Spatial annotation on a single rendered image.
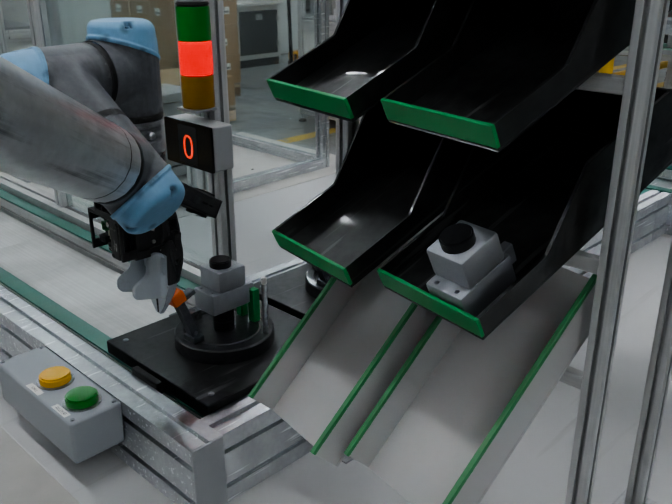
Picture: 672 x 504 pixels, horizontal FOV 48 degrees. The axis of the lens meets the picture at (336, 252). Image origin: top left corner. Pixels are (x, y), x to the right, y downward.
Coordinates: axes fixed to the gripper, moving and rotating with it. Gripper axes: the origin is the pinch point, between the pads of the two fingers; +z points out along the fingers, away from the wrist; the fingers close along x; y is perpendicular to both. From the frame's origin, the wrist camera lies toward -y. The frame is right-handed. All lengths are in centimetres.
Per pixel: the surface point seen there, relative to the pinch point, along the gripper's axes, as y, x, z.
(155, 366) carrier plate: 1.9, -0.7, 9.2
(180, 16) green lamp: -18.6, -18.6, -33.4
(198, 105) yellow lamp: -19.6, -17.0, -20.5
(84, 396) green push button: 12.3, -0.6, 9.0
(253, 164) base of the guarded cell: -98, -100, 20
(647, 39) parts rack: -12, 53, -36
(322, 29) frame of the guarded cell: -110, -81, -21
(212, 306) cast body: -6.1, 2.0, 2.2
